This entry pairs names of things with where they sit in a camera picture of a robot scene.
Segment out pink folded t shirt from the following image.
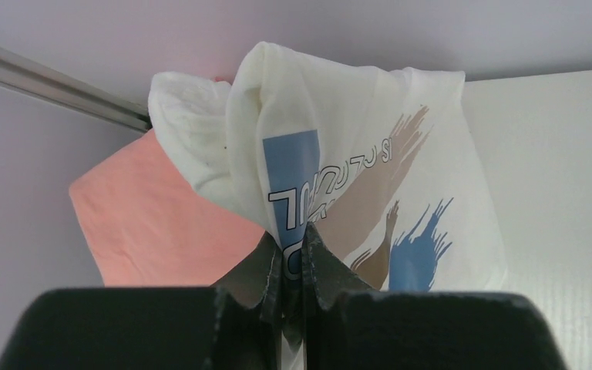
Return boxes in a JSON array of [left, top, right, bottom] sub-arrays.
[[69, 131, 264, 287]]

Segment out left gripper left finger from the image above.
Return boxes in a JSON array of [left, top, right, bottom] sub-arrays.
[[0, 234, 282, 369]]

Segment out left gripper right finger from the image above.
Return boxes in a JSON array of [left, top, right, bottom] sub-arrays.
[[301, 224, 567, 369]]

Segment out aluminium frame rail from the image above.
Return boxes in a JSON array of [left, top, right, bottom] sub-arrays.
[[0, 47, 152, 132]]

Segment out white printed t shirt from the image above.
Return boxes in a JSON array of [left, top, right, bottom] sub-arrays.
[[147, 40, 509, 370]]

